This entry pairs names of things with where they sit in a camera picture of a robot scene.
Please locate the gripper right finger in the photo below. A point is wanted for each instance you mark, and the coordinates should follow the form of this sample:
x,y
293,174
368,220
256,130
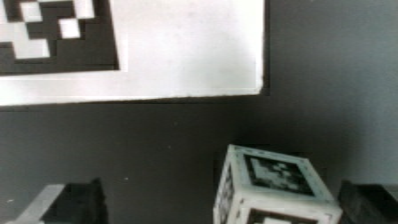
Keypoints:
x,y
368,201

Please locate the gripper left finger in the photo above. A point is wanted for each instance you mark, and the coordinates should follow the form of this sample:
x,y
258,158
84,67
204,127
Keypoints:
x,y
68,204

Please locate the white chair leg tagged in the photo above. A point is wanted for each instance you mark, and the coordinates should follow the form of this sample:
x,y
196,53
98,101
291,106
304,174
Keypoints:
x,y
272,192

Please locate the white tag sheet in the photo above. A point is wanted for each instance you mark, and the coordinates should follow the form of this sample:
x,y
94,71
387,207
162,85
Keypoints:
x,y
116,50

